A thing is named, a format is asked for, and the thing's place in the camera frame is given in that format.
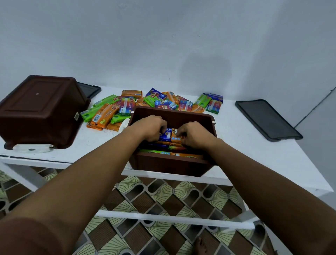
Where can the person's left hand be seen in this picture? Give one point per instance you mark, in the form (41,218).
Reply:
(148,128)

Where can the person's right hand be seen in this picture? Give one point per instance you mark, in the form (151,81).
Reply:
(197,136)

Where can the blue snack packet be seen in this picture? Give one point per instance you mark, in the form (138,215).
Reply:
(166,135)
(214,97)

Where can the orange snack packet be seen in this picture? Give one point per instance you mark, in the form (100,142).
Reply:
(176,138)
(187,155)

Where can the green snack packet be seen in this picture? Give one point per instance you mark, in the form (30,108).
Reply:
(155,151)

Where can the pile of colourful snacks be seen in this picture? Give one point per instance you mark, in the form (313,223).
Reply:
(103,115)

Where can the dark grey lid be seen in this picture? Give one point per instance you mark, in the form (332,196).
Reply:
(89,90)
(267,119)

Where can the person's right forearm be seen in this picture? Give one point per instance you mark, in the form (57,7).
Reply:
(262,184)

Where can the person's left forearm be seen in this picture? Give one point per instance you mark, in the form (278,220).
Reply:
(78,184)

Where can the person's foot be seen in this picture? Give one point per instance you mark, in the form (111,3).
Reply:
(200,247)

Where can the brown sleeve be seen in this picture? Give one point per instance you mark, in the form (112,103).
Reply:
(26,236)

